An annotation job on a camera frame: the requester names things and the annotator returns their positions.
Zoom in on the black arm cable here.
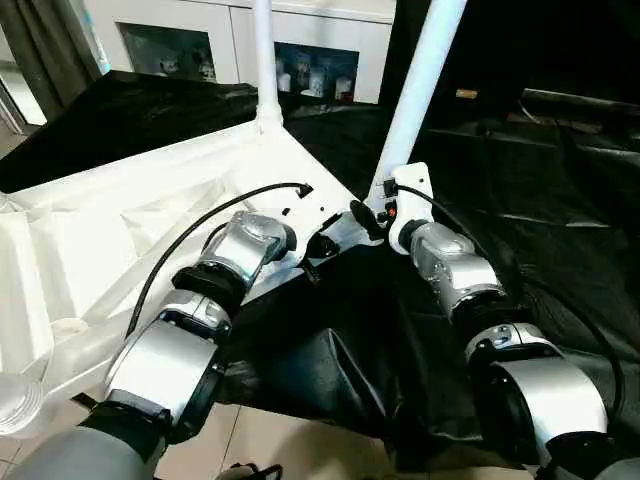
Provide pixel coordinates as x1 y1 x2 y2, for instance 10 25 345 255
124 181 315 343
392 182 627 433

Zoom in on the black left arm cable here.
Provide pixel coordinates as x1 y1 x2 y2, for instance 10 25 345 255
124 181 315 343

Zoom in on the black left robot foot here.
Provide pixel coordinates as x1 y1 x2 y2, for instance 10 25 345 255
214 462 285 480

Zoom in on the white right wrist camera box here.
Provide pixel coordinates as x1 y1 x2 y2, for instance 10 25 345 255
382 162 434 255

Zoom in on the black table mat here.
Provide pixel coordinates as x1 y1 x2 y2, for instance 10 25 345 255
0 68 640 471

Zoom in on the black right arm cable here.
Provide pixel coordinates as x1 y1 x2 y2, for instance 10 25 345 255
392 182 627 433

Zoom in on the white plastic table top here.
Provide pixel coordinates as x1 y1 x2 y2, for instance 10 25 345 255
0 116 387 407

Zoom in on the grey curtain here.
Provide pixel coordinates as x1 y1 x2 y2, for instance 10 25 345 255
0 0 109 119

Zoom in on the white glass door cabinet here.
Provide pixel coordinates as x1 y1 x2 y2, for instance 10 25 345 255
82 0 397 105

